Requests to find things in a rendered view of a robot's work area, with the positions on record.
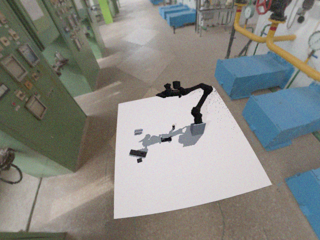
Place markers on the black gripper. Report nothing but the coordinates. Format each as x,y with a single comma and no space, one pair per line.
166,93

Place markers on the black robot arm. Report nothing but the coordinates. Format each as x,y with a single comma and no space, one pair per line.
195,112

